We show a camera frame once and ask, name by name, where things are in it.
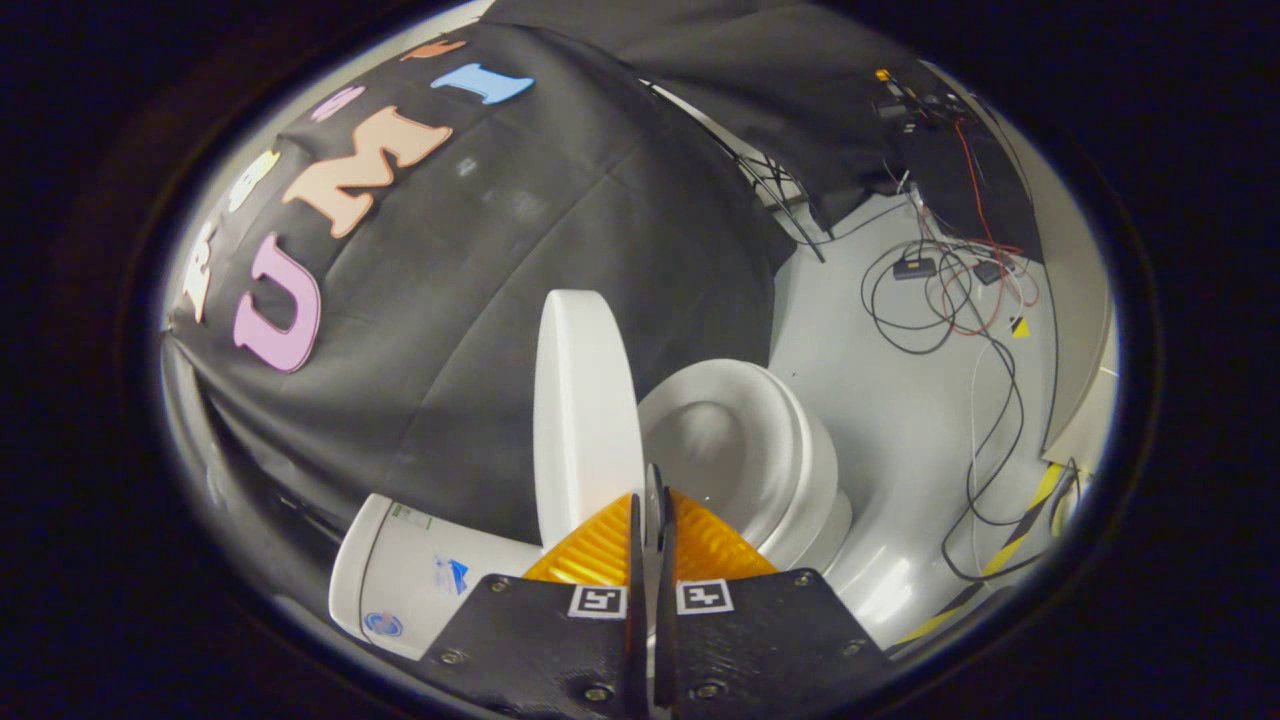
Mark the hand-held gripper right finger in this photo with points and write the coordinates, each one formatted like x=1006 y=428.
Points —
x=760 y=640

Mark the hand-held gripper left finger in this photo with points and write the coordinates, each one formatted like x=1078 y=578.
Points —
x=540 y=650

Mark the white toilet lid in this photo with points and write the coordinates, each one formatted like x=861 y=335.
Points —
x=585 y=420

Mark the white ceramic toilet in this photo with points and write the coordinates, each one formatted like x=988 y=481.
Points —
x=730 y=450

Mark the yellow black floor tape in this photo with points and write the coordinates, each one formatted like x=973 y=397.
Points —
x=1015 y=535

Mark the black backdrop cloth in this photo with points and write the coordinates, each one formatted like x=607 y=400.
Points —
x=500 y=280
x=780 y=80

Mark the black power adapter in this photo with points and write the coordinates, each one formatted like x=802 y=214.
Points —
x=914 y=268
x=988 y=272

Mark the black tripod stand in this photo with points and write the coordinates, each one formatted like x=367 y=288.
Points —
x=775 y=190

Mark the black cloth covered stand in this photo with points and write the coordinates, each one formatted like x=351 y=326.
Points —
x=975 y=190

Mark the orange and black device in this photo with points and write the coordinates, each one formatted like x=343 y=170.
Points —
x=905 y=100

